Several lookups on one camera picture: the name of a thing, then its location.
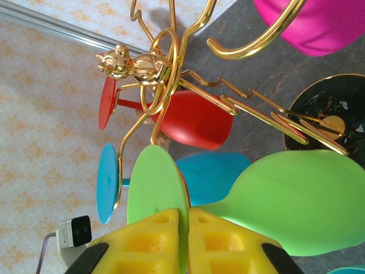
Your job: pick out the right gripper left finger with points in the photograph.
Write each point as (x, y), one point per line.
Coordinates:
(148, 245)

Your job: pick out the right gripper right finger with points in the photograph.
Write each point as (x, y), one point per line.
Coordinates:
(222, 248)

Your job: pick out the blue wine glass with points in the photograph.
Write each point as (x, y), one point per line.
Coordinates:
(211, 177)

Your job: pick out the green wine glass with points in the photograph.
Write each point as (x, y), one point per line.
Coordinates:
(299, 199)

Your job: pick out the teal wine glass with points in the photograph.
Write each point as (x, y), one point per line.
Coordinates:
(350, 271)

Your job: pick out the red wine glass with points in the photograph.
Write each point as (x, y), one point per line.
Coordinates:
(194, 120)

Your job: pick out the magenta wine glass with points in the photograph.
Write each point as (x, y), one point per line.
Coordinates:
(319, 25)

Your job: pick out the aluminium frame post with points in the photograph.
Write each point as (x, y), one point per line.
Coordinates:
(71, 30)

